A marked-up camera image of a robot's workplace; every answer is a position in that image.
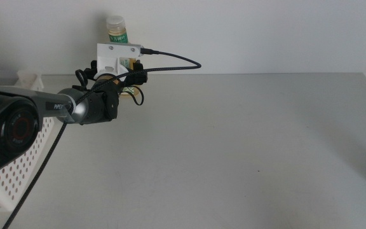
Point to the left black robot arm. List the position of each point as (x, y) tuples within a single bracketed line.
[(84, 108)]

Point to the yellow tea bottle green label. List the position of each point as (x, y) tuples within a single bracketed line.
[(116, 23)]

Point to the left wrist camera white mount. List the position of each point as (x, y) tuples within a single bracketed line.
[(116, 51)]

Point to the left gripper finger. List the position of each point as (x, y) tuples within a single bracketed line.
[(92, 68), (138, 66)]

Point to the white perforated plastic basket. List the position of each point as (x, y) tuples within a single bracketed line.
[(30, 79)]

